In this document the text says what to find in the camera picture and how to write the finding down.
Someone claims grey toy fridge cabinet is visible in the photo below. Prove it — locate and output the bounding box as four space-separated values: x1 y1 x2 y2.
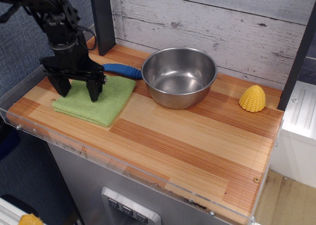
48 144 224 225

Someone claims silver dispenser button panel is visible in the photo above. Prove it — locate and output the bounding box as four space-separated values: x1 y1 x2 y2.
101 187 162 225

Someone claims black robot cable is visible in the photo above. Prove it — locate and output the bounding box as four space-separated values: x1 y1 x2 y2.
74 25 97 52

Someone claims white metal box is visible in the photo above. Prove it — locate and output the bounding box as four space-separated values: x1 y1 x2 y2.
270 81 316 187

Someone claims blue handled metal spoon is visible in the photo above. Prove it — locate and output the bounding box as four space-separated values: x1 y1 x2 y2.
102 64 142 79

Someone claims yellow object bottom left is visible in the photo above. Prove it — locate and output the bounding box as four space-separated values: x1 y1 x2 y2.
18 214 44 225

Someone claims green towel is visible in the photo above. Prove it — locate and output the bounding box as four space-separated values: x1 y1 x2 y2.
52 76 136 127

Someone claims dark vertical post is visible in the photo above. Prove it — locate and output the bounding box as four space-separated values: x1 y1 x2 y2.
91 0 116 56
277 2 316 111

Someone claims stainless steel bowl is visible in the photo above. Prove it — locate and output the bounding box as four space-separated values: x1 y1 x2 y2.
141 47 218 110

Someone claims dark vertical post left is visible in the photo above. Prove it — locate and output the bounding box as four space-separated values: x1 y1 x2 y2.
91 0 116 56

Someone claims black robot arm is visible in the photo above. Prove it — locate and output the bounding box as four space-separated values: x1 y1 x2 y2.
0 0 107 102

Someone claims dark vertical post right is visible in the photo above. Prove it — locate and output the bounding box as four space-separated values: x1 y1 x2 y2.
277 2 316 111

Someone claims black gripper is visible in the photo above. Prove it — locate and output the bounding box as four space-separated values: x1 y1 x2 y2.
40 46 107 102

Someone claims yellow toy corn piece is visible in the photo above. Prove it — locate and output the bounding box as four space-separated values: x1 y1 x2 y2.
239 85 266 113

